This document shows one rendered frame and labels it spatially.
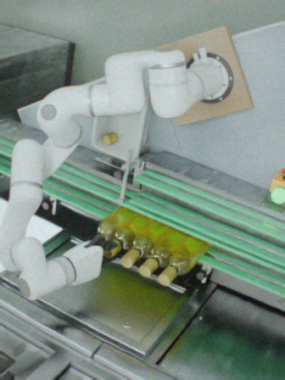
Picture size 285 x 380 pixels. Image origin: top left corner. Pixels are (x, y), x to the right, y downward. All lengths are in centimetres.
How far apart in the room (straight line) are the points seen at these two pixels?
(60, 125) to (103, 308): 51
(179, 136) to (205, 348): 66
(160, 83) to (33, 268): 53
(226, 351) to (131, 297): 31
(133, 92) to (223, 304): 70
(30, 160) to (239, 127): 64
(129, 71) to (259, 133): 48
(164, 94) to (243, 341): 72
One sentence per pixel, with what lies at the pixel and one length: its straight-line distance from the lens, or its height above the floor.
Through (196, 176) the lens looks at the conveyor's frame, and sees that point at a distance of 161.
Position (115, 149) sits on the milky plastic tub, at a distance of 175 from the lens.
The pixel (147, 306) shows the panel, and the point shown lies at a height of 114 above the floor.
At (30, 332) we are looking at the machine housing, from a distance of 143.
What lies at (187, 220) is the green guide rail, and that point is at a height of 95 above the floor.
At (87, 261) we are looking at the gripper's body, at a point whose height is 126.
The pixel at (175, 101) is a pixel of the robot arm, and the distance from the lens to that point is 132.
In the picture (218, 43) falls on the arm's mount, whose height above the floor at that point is 77.
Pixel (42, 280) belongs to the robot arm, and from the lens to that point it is 130.
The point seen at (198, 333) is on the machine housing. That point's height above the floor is 112.
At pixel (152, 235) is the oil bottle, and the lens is 153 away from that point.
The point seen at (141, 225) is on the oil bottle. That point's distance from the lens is 156.
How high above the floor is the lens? 223
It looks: 54 degrees down
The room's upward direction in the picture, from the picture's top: 126 degrees counter-clockwise
